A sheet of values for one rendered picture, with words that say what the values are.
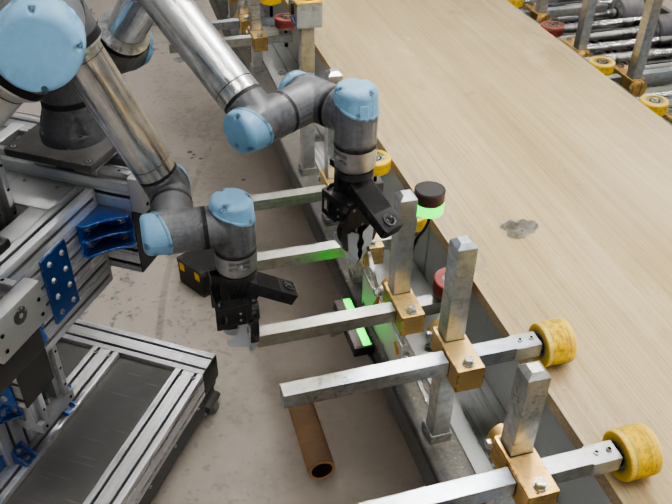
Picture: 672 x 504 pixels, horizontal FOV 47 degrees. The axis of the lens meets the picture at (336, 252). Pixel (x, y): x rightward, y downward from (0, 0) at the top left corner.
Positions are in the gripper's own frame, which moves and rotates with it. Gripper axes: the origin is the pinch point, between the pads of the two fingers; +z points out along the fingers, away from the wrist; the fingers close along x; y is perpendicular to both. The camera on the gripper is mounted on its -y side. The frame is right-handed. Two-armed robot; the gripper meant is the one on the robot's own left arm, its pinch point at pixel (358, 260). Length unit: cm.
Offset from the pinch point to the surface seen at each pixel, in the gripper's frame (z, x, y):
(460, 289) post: -9.6, -1.3, -25.3
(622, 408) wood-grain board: 9, -19, -49
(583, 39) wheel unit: 13, -151, 66
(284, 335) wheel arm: 14.1, 15.2, 3.2
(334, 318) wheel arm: 13.1, 4.9, 0.7
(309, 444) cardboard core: 92, -8, 29
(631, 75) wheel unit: 12, -139, 37
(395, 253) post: 1.9, -8.8, -0.8
